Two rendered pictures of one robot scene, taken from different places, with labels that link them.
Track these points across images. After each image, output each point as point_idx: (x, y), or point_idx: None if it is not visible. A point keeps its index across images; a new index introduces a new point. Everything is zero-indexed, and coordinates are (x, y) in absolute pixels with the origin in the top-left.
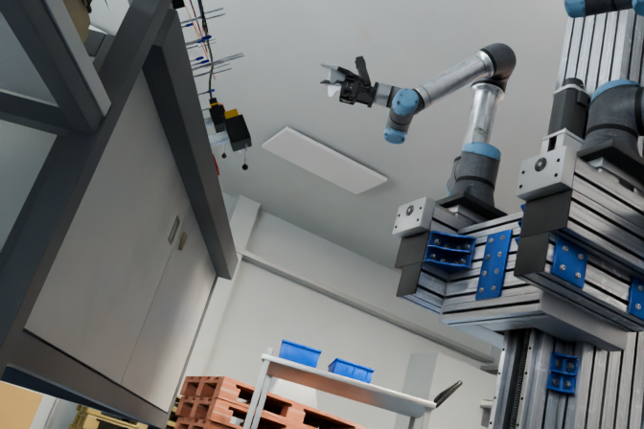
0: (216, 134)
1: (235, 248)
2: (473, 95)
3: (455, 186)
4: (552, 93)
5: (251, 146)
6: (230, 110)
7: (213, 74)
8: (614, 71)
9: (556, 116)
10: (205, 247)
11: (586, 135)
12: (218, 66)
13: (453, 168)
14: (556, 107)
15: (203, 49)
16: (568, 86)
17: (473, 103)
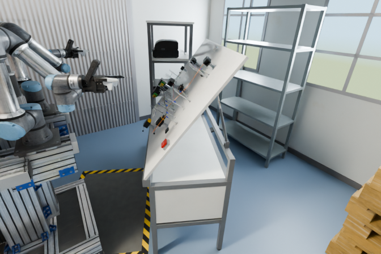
0: (151, 125)
1: (143, 168)
2: (3, 63)
3: (46, 127)
4: (13, 73)
5: (143, 126)
6: (149, 118)
7: (165, 107)
8: None
9: (18, 87)
10: None
11: (43, 100)
12: (164, 104)
13: (26, 118)
14: (17, 82)
15: (178, 95)
16: (15, 72)
17: (7, 71)
